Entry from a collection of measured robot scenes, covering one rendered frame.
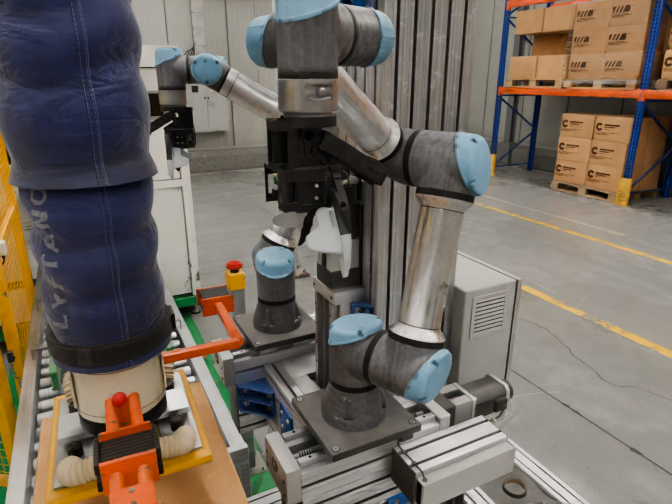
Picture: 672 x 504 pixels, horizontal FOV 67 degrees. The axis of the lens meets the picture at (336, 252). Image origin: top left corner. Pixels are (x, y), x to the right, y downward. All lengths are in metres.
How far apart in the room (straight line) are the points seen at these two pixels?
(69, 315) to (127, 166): 0.28
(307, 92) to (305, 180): 0.10
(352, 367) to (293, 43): 0.68
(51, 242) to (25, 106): 0.22
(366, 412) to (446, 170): 0.54
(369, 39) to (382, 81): 0.46
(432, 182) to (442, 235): 0.10
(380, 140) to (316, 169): 0.37
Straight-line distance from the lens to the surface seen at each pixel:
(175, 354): 1.19
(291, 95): 0.64
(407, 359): 1.01
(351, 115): 0.91
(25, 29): 0.90
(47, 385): 2.54
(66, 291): 0.99
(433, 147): 1.00
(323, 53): 0.64
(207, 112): 10.21
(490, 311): 1.47
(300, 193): 0.64
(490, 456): 1.30
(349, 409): 1.15
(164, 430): 1.16
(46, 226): 0.96
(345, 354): 1.08
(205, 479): 1.23
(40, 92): 0.90
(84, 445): 1.18
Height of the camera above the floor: 1.76
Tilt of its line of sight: 19 degrees down
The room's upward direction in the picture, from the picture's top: straight up
